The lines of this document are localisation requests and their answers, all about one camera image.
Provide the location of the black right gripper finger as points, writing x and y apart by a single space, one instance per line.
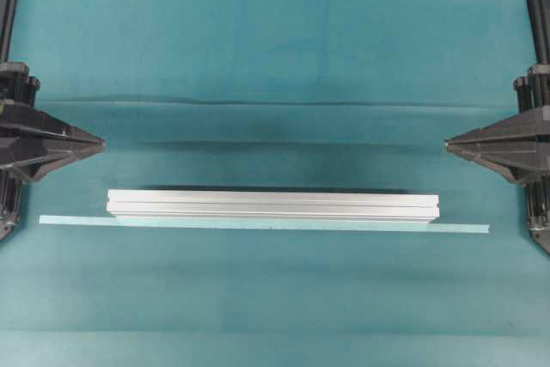
528 124
518 163

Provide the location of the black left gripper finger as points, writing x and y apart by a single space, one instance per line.
22 118
31 161

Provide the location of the silver aluminium extrusion rail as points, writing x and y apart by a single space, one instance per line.
393 207

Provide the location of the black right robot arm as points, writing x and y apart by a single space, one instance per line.
533 91

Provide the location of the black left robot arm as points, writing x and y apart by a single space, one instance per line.
17 86

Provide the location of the light blue tape strip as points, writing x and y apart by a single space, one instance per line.
267 224

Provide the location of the teal table cloth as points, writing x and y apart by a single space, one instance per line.
347 94

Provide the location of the black left frame post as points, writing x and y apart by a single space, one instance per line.
7 16

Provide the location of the black frame post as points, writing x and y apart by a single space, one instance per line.
7 16
539 20

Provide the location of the black right frame post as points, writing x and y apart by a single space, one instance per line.
539 20

